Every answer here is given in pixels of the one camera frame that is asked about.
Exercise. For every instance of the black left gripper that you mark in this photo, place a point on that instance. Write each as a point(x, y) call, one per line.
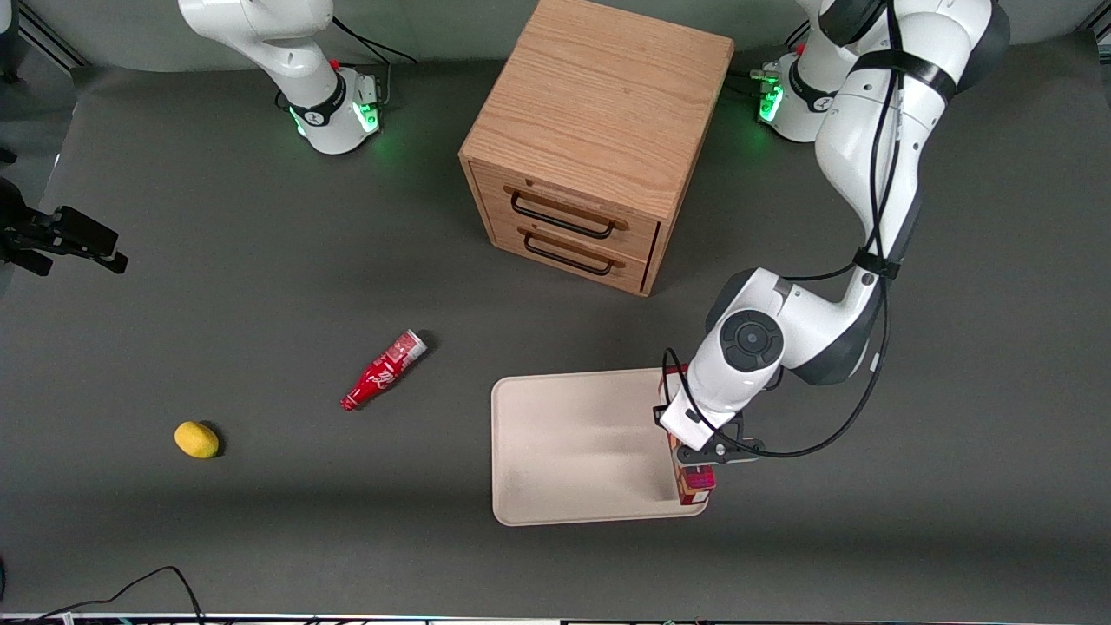
point(657, 413)

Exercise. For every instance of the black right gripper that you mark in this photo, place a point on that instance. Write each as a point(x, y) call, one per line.
point(45, 235)

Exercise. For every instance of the red cookie box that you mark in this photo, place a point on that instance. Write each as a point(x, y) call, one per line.
point(696, 484)

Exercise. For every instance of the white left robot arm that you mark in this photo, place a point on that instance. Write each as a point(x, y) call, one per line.
point(868, 139)

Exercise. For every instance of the beige rectangular tray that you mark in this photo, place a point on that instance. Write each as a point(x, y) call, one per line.
point(573, 451)

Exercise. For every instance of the yellow lemon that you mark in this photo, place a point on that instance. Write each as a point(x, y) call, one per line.
point(196, 439)

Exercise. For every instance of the red cola bottle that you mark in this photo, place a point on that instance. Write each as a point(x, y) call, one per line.
point(382, 371)

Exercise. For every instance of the wooden two-drawer cabinet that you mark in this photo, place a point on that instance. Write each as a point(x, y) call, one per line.
point(599, 104)

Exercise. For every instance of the grey aluminium rail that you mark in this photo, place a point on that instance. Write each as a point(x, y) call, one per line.
point(48, 35)

